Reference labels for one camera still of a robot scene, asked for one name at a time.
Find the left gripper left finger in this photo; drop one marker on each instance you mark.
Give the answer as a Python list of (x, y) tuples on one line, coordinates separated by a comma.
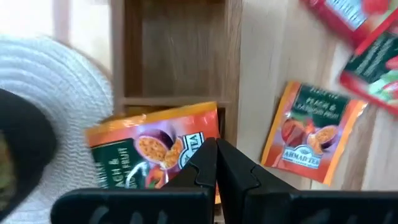
[(180, 205)]

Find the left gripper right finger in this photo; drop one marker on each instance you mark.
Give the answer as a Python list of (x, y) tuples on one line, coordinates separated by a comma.
[(264, 205)]

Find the orange peach tea packet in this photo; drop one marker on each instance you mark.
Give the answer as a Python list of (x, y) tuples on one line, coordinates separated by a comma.
[(311, 133), (149, 146)]

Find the wooden three-compartment box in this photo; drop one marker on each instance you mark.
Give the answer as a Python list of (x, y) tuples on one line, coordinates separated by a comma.
[(183, 46)]

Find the succulent plant in black pot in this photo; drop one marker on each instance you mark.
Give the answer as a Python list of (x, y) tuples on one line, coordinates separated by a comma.
[(25, 140)]

